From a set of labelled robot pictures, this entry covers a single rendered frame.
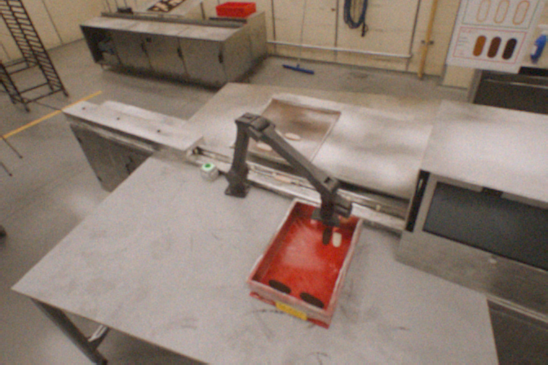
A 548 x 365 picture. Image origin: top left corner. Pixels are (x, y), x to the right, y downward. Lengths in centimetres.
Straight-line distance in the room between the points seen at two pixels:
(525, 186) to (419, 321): 56
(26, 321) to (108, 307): 137
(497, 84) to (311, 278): 218
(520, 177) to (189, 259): 124
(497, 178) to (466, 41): 100
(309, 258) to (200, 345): 52
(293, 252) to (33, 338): 182
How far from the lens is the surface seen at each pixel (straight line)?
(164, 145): 207
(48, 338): 265
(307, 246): 144
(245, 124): 132
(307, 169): 124
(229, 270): 141
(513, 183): 116
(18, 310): 291
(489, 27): 197
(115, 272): 158
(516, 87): 301
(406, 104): 256
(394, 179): 169
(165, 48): 505
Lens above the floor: 196
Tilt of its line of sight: 37 degrees down
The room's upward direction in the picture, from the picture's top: 5 degrees counter-clockwise
